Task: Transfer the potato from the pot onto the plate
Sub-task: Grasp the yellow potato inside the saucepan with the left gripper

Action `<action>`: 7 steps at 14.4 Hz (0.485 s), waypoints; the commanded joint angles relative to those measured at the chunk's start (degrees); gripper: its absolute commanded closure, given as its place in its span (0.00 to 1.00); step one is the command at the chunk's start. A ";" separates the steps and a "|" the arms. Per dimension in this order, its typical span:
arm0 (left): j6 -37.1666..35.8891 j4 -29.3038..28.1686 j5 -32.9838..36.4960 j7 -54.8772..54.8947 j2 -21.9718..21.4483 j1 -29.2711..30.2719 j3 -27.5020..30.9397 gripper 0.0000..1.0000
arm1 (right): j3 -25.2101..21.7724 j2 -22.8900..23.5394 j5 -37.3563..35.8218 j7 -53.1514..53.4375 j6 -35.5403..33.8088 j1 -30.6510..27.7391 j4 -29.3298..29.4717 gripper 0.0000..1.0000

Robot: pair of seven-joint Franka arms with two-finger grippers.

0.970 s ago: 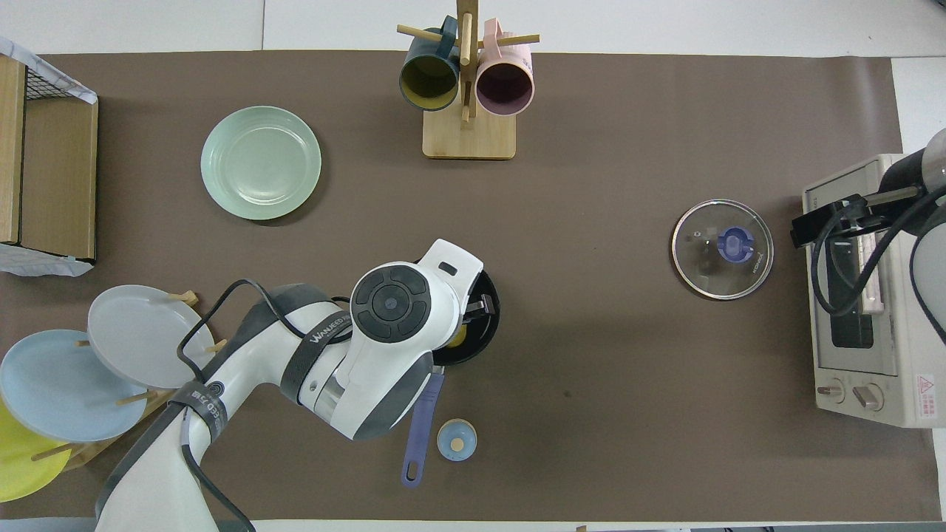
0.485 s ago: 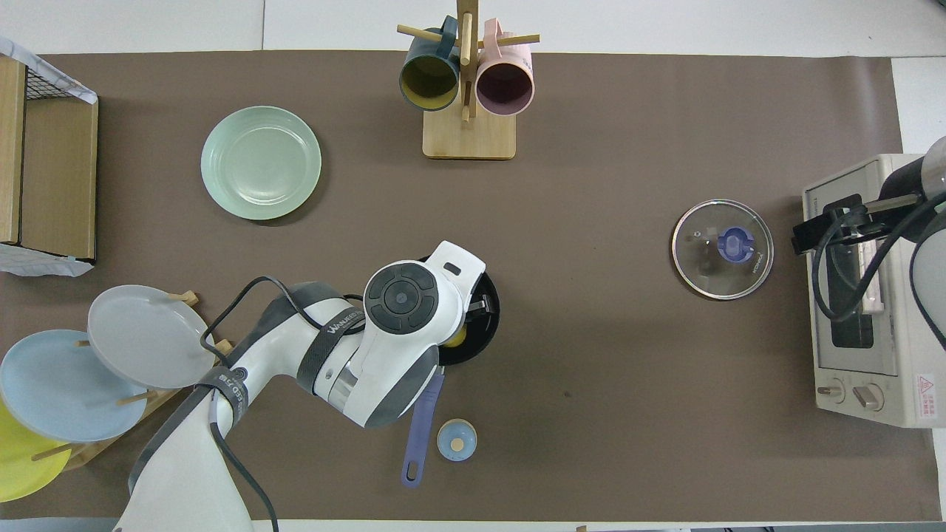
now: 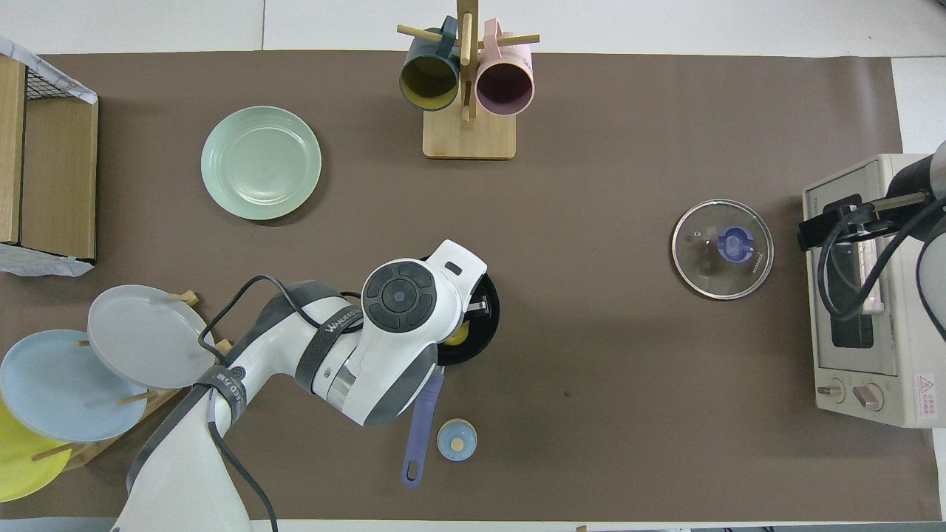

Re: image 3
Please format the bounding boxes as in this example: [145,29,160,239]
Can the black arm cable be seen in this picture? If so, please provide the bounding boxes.
[815,203,946,341]
[198,275,363,532]

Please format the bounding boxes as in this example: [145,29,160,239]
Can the brown table mat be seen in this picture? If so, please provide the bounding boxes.
[0,50,943,522]

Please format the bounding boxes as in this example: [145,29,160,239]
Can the mint green plate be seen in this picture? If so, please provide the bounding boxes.
[200,106,323,221]

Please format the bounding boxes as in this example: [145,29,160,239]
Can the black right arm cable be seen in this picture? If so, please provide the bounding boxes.
[815,203,946,341]

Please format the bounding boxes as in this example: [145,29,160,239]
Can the wooden plate rack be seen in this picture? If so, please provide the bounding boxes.
[31,290,231,472]

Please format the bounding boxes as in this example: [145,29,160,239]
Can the black wire basket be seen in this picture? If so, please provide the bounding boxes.
[24,63,78,101]

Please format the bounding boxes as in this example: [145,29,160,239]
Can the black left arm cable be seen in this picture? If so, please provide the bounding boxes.
[198,275,363,532]

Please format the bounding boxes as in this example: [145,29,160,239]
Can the dark blue mug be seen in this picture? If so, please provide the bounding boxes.
[399,16,461,112]

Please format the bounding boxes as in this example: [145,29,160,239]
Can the wooden mug tree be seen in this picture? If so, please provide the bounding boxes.
[397,0,540,160]

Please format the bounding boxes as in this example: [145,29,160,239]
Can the pink ribbed mug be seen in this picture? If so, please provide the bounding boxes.
[475,18,535,117]

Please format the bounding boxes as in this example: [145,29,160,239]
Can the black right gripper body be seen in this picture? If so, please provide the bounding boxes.
[859,157,935,237]

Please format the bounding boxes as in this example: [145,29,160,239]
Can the glass pot lid blue knob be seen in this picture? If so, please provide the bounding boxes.
[671,199,775,301]

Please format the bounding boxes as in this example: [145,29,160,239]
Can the grey plate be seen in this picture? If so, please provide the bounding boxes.
[87,284,217,390]

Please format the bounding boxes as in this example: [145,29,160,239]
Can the yellow plate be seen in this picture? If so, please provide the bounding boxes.
[0,399,73,503]

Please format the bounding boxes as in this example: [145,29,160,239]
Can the white checkered cloth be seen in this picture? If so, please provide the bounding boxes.
[0,35,98,105]
[0,242,95,279]

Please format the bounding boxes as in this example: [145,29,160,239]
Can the light blue plate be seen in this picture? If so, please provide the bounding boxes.
[0,329,149,443]

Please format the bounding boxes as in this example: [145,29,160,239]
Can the cream toaster oven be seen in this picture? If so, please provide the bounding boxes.
[802,154,946,429]

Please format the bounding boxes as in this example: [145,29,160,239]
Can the dark blue pot long handle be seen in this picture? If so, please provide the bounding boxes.
[401,255,501,488]

